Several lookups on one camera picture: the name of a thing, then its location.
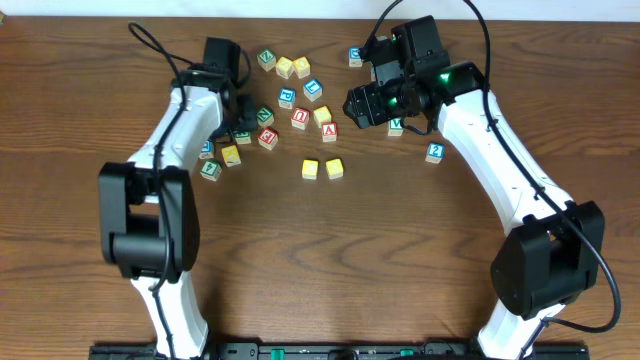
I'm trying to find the green R block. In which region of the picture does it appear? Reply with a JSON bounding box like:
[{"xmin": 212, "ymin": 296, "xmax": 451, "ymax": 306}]
[{"xmin": 234, "ymin": 132, "xmax": 252, "ymax": 145}]

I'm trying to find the blue l block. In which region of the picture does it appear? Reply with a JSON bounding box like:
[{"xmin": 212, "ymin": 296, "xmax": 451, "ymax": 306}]
[
  {"xmin": 199, "ymin": 140, "xmax": 215, "ymax": 160},
  {"xmin": 303, "ymin": 78, "xmax": 323, "ymax": 102}
]

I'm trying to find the yellow O block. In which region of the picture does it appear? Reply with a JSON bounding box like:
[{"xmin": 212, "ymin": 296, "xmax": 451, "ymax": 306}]
[{"xmin": 326, "ymin": 158, "xmax": 344, "ymax": 180}]

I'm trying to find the yellow C block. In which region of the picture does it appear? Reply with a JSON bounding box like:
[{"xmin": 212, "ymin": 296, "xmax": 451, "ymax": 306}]
[{"xmin": 301, "ymin": 159, "xmax": 319, "ymax": 180}]

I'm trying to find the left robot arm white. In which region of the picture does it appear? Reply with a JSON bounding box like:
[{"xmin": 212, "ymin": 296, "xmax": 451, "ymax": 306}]
[{"xmin": 98, "ymin": 37, "xmax": 257, "ymax": 359}]

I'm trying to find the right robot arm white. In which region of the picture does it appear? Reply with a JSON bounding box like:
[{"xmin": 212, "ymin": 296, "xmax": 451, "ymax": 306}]
[{"xmin": 343, "ymin": 16, "xmax": 604, "ymax": 359}]

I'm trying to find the green Z block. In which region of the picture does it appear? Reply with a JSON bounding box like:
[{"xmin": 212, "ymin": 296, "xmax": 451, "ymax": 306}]
[{"xmin": 257, "ymin": 49, "xmax": 277, "ymax": 72}]

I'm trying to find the green V block right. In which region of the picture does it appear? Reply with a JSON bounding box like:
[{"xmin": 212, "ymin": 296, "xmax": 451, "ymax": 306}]
[{"xmin": 387, "ymin": 118, "xmax": 404, "ymax": 137}]

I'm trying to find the blue D block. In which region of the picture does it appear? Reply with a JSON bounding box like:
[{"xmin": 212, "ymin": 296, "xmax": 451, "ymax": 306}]
[{"xmin": 348, "ymin": 47, "xmax": 363, "ymax": 68}]

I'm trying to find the yellow block violin side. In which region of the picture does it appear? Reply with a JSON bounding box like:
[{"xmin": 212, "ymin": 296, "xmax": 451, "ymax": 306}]
[{"xmin": 275, "ymin": 56, "xmax": 294, "ymax": 79}]

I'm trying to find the green N block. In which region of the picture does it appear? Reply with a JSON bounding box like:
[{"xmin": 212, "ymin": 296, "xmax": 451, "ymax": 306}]
[{"xmin": 256, "ymin": 106, "xmax": 275, "ymax": 128}]

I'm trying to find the blue P block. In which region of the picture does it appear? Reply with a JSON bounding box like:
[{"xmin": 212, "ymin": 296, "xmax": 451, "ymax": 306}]
[{"xmin": 278, "ymin": 88, "xmax": 296, "ymax": 109}]

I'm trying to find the blue 2 block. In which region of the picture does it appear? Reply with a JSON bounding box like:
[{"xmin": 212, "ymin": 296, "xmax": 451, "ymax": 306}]
[{"xmin": 425, "ymin": 142, "xmax": 445, "ymax": 164}]

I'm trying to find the yellow block beside violin block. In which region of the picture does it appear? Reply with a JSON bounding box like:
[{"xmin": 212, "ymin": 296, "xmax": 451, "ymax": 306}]
[{"xmin": 293, "ymin": 56, "xmax": 311, "ymax": 79}]

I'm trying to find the red E block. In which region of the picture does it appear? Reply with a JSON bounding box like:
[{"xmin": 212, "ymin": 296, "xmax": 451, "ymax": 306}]
[{"xmin": 258, "ymin": 128, "xmax": 279, "ymax": 151}]

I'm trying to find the yellow K block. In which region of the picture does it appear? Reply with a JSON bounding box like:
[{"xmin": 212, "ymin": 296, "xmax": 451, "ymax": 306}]
[{"xmin": 221, "ymin": 145, "xmax": 241, "ymax": 167}]

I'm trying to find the red U block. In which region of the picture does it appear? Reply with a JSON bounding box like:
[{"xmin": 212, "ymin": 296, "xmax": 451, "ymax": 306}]
[{"xmin": 291, "ymin": 107, "xmax": 310, "ymax": 130}]

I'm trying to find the yellow block near A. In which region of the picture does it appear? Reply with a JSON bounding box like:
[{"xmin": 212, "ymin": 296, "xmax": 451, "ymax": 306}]
[{"xmin": 313, "ymin": 106, "xmax": 332, "ymax": 128}]

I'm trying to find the red A block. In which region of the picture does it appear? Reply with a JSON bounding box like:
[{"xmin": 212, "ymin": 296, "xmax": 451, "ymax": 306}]
[{"xmin": 321, "ymin": 122, "xmax": 338, "ymax": 142}]

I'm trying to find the green 4 block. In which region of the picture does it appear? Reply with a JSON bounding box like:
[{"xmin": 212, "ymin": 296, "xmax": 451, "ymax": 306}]
[{"xmin": 200, "ymin": 160, "xmax": 222, "ymax": 182}]

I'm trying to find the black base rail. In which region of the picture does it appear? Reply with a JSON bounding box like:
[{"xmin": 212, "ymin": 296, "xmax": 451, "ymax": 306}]
[{"xmin": 88, "ymin": 339, "xmax": 591, "ymax": 360}]

